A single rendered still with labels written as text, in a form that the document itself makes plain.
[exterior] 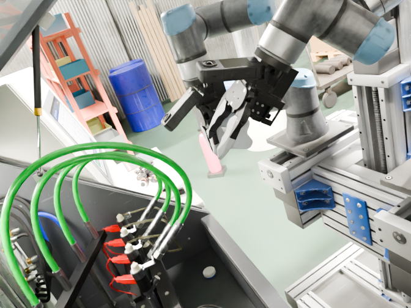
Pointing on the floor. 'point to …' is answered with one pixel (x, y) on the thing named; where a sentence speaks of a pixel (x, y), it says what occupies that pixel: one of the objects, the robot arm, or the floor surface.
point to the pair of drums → (137, 95)
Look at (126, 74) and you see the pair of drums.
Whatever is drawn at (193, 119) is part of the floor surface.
